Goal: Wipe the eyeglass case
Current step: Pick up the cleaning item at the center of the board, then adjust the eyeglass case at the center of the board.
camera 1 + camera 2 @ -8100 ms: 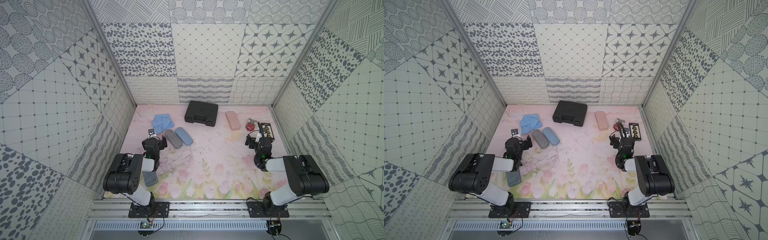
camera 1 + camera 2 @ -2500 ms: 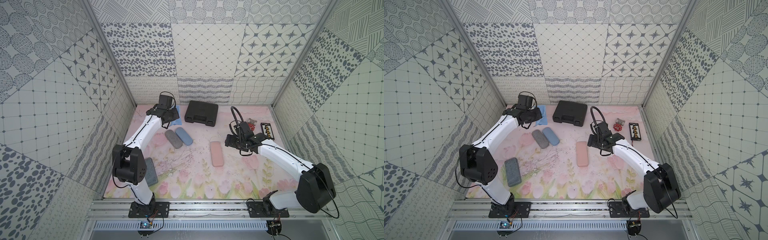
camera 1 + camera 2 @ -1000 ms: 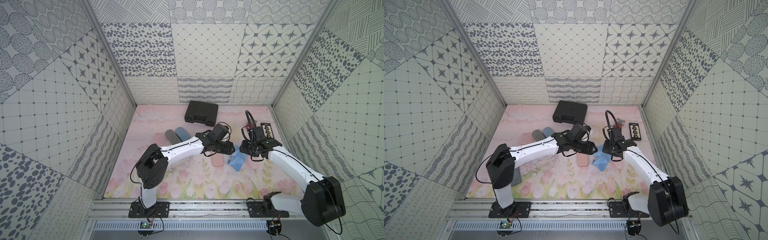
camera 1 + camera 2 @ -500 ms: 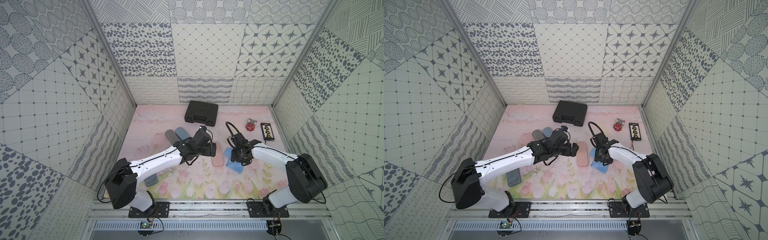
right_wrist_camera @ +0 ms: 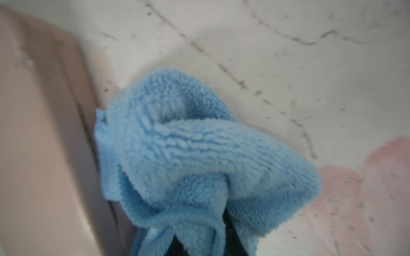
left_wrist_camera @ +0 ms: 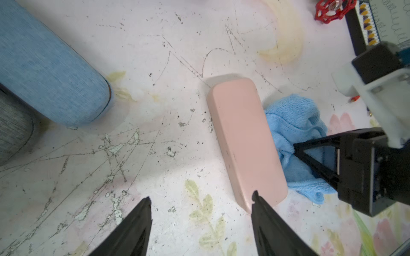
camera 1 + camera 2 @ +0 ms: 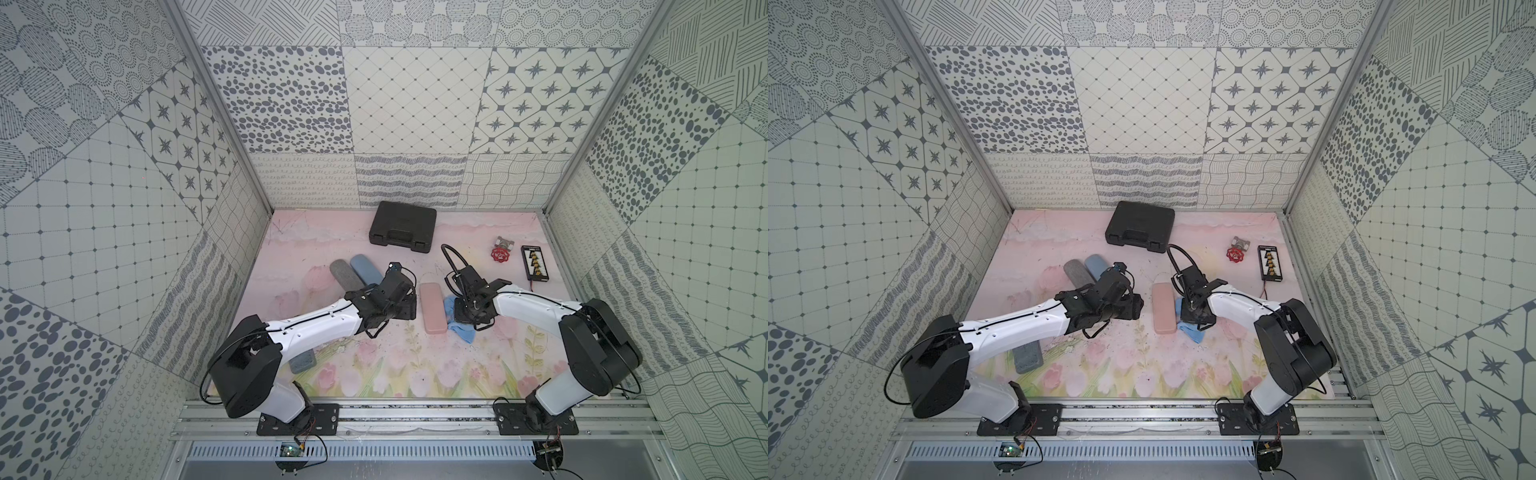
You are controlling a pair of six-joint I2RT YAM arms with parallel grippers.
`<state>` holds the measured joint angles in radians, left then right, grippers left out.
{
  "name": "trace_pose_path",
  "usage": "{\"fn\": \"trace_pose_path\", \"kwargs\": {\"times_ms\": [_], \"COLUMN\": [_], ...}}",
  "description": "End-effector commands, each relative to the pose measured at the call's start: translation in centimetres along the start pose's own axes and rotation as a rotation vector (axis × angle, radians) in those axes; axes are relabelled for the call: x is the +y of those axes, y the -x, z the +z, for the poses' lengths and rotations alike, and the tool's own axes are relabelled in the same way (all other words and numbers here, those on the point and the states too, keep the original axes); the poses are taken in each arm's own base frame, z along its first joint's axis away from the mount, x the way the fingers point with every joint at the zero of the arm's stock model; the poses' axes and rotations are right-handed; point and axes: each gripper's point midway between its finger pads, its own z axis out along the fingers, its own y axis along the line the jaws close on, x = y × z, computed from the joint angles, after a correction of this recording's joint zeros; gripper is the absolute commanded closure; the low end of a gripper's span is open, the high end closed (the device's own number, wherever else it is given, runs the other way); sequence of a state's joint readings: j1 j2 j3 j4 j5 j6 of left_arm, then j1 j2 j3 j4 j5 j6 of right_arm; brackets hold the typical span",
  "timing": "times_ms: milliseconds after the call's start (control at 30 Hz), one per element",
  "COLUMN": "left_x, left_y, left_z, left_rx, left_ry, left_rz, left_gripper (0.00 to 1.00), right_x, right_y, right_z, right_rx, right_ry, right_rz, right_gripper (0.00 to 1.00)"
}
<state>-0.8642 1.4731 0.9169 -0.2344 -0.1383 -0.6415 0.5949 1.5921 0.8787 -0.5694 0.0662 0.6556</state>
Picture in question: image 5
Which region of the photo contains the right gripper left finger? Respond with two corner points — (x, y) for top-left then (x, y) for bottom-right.
(165, 236), (189, 256)

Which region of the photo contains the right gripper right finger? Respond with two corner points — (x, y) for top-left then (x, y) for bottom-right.
(223, 209), (248, 256)

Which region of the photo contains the blue microfiber cloth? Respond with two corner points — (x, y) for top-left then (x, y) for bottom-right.
(94, 69), (321, 256)

